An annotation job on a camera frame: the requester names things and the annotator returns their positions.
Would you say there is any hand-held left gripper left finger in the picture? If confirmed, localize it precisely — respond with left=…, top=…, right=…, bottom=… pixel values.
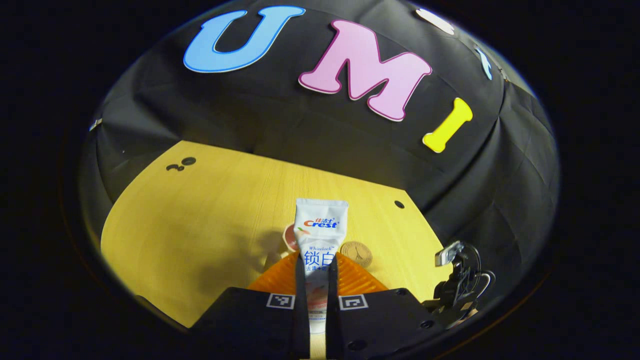
left=190, top=252, right=311, bottom=360

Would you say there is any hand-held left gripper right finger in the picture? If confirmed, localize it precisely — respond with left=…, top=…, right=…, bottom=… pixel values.
left=326, top=252, right=443, bottom=360

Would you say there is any round wooden coaster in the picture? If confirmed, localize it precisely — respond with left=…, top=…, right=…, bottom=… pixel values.
left=340, top=241, right=373, bottom=269

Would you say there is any beige cup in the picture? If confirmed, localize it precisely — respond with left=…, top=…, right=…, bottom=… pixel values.
left=270, top=222, right=302, bottom=266

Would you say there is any white toothpaste tube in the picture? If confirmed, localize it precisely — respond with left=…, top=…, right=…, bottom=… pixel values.
left=293, top=198, right=350, bottom=335

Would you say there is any wooden desktop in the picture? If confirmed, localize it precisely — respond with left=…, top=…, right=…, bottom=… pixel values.
left=100, top=140, right=453, bottom=360

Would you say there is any black backdrop cloth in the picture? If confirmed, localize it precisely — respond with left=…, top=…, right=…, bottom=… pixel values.
left=80, top=0, right=561, bottom=301

